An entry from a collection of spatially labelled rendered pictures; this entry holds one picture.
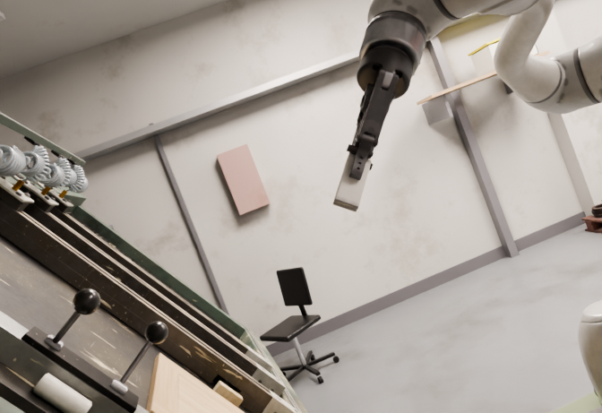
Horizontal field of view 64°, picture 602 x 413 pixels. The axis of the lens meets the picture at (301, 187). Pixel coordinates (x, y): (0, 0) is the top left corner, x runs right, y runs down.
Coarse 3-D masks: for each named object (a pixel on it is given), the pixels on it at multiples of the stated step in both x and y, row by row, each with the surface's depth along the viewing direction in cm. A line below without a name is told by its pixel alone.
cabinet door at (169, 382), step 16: (160, 368) 110; (176, 368) 119; (160, 384) 101; (176, 384) 108; (192, 384) 117; (160, 400) 93; (176, 400) 99; (192, 400) 106; (208, 400) 114; (224, 400) 123
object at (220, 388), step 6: (216, 384) 131; (222, 384) 129; (216, 390) 128; (222, 390) 129; (228, 390) 129; (222, 396) 129; (228, 396) 129; (234, 396) 129; (240, 396) 131; (234, 402) 129; (240, 402) 130
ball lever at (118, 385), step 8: (152, 328) 80; (160, 328) 81; (152, 336) 80; (160, 336) 80; (144, 352) 79; (136, 360) 78; (128, 368) 77; (128, 376) 76; (112, 384) 74; (120, 384) 75; (120, 392) 74
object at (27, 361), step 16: (0, 320) 71; (0, 336) 69; (16, 336) 70; (0, 352) 69; (16, 352) 70; (32, 352) 70; (16, 368) 70; (32, 368) 70; (48, 368) 71; (80, 384) 72; (96, 400) 72; (112, 400) 73
